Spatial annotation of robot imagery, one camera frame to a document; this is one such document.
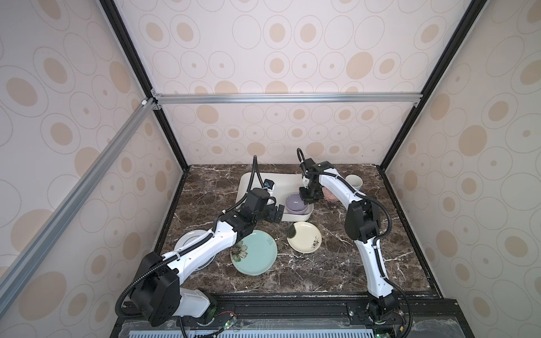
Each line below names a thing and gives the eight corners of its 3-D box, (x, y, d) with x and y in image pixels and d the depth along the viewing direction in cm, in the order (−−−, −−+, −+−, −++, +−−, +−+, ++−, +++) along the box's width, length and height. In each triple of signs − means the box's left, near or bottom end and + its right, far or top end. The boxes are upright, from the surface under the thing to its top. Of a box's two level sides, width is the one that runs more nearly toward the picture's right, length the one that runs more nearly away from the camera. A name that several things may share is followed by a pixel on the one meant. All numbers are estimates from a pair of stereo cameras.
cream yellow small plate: (287, 253, 90) (288, 251, 88) (286, 224, 99) (286, 221, 97) (322, 253, 90) (323, 251, 88) (318, 224, 99) (319, 221, 97)
